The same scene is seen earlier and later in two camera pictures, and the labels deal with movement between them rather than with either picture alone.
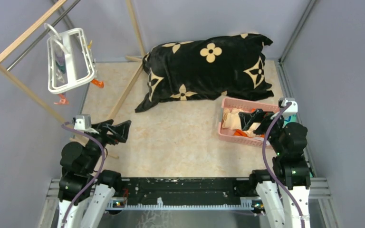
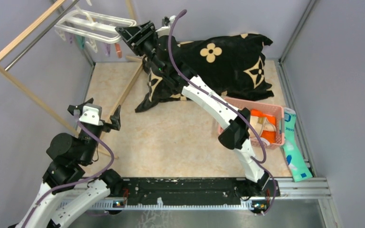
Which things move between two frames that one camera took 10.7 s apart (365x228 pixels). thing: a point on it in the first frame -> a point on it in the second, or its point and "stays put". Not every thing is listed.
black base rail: (183, 193) stays put
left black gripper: (120, 129) -> (115, 119)
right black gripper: (247, 118) -> (145, 32)
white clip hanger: (70, 61) -> (91, 27)
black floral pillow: (232, 66) stays put
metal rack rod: (35, 42) stays put
